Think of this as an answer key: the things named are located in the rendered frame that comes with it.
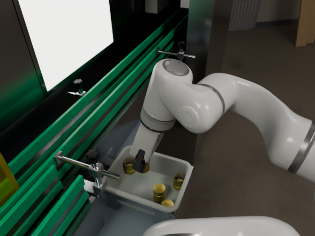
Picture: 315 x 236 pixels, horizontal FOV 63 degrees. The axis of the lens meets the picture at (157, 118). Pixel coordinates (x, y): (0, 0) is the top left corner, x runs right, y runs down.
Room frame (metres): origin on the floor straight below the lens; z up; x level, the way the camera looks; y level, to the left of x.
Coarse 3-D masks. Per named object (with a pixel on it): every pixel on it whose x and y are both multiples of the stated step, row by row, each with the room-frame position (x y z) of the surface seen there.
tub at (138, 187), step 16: (160, 160) 0.52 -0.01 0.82; (176, 160) 0.51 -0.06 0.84; (128, 176) 0.51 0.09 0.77; (144, 176) 0.51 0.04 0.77; (160, 176) 0.51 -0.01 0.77; (112, 192) 0.40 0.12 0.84; (128, 192) 0.45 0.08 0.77; (144, 192) 0.45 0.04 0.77; (176, 192) 0.45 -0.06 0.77; (160, 208) 0.35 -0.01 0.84; (176, 208) 0.35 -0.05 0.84
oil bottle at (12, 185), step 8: (0, 152) 0.33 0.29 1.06; (0, 160) 0.32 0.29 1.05; (0, 168) 0.32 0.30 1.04; (8, 168) 0.33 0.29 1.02; (0, 176) 0.31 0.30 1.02; (8, 176) 0.32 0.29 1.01; (0, 184) 0.30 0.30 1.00; (8, 184) 0.31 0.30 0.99; (16, 184) 0.33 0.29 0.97; (0, 192) 0.30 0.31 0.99; (8, 192) 0.31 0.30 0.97; (0, 200) 0.29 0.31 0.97
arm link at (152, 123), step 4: (144, 112) 0.40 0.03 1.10; (144, 116) 0.40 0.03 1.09; (148, 116) 0.39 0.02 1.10; (144, 120) 0.40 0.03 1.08; (148, 120) 0.39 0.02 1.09; (152, 120) 0.39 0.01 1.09; (156, 120) 0.39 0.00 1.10; (172, 120) 0.40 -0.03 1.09; (148, 124) 0.39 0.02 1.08; (152, 124) 0.39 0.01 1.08; (156, 124) 0.39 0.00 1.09; (160, 124) 0.39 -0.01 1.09; (164, 124) 0.39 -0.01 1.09; (168, 124) 0.39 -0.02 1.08; (172, 124) 0.40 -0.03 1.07; (152, 128) 0.39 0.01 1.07; (156, 128) 0.39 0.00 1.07; (160, 128) 0.39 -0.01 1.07; (164, 128) 0.39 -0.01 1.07; (168, 128) 0.39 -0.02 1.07
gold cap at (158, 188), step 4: (156, 184) 0.44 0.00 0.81; (160, 184) 0.44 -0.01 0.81; (156, 188) 0.43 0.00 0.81; (160, 188) 0.43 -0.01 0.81; (164, 188) 0.43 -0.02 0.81; (156, 192) 0.42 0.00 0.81; (160, 192) 0.42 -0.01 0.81; (164, 192) 0.42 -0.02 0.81; (156, 196) 0.42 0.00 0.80; (160, 196) 0.41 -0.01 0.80; (164, 196) 0.42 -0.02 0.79; (156, 200) 0.42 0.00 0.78; (160, 200) 0.41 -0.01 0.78
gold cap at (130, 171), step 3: (126, 159) 0.54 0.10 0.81; (129, 159) 0.54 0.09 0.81; (132, 159) 0.54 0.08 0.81; (126, 162) 0.54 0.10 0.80; (129, 162) 0.54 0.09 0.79; (132, 162) 0.54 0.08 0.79; (126, 165) 0.51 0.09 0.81; (129, 165) 0.51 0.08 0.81; (126, 168) 0.52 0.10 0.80; (129, 168) 0.51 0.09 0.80; (126, 171) 0.52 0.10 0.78; (129, 171) 0.51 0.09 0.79; (132, 171) 0.51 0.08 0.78; (129, 174) 0.51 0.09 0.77
